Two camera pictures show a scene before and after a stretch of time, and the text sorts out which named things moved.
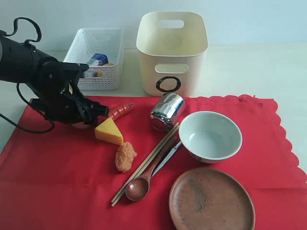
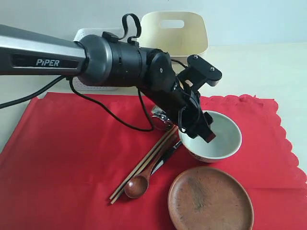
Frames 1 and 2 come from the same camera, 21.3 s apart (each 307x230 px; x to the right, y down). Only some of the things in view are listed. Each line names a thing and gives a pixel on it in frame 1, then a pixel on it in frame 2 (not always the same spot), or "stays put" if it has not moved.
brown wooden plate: (211, 199) stays put
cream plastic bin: (171, 45) stays put
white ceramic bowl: (210, 136) stays put
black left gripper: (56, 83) -> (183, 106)
